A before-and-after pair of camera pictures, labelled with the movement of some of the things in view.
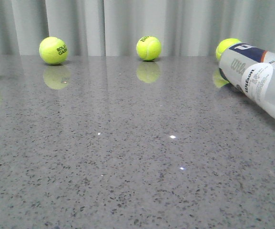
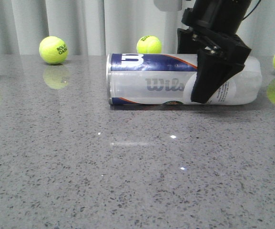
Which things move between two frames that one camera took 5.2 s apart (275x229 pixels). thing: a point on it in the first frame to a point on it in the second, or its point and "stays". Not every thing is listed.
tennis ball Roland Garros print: x=53 y=50 stays
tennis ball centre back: x=148 y=47 stays
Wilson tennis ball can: x=263 y=76 to x=169 y=79
